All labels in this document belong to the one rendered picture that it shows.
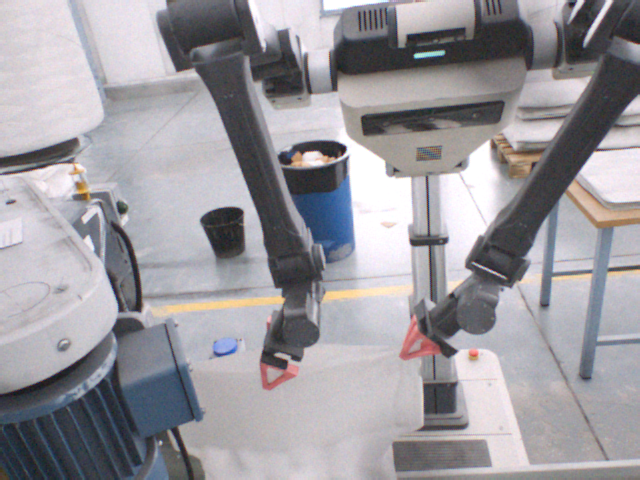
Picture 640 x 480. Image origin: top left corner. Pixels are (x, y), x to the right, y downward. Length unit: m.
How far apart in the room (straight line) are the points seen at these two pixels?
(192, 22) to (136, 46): 8.76
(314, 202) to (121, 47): 6.79
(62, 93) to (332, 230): 2.69
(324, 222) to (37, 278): 2.65
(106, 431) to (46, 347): 0.15
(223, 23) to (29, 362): 0.40
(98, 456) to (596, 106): 0.68
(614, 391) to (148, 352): 2.11
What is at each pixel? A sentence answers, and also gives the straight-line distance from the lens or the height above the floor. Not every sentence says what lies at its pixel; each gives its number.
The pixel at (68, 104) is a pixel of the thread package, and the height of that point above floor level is 1.57.
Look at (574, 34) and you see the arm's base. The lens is 1.17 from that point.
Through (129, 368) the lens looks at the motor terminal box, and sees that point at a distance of 0.63.
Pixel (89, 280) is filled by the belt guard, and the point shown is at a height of 1.42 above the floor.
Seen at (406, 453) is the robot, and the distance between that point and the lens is 1.83.
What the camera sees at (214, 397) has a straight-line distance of 1.03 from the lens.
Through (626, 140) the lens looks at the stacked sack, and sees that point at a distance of 4.48.
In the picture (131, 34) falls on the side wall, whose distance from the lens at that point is 9.41.
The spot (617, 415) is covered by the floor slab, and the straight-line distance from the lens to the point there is 2.41.
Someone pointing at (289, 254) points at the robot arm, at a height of 1.27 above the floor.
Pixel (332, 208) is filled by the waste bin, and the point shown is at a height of 0.37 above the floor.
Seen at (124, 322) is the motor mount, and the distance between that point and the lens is 0.70.
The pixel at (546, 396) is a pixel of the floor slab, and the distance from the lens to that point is 2.42.
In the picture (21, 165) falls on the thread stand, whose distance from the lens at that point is 0.66.
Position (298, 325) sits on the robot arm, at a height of 1.19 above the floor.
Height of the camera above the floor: 1.67
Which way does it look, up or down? 28 degrees down
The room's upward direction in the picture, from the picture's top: 8 degrees counter-clockwise
